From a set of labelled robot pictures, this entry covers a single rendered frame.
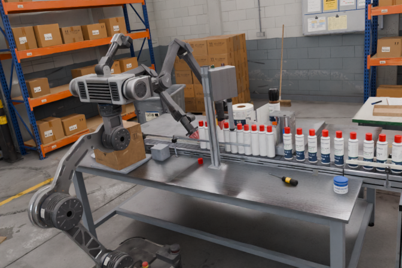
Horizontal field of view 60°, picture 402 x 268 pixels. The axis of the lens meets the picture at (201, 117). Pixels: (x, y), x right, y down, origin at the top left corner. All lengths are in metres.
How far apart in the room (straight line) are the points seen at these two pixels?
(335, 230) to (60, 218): 1.37
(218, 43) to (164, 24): 2.81
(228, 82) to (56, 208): 1.19
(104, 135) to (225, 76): 0.82
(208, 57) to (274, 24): 1.63
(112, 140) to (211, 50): 3.96
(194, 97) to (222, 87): 4.13
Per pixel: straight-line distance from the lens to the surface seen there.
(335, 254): 1.95
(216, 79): 2.11
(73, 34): 6.14
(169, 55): 2.23
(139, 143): 2.52
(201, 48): 5.95
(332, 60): 6.63
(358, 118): 3.24
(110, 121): 2.17
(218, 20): 7.43
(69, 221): 2.03
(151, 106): 4.88
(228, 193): 2.00
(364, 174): 2.12
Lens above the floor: 1.80
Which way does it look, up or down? 16 degrees down
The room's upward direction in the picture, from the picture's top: 7 degrees counter-clockwise
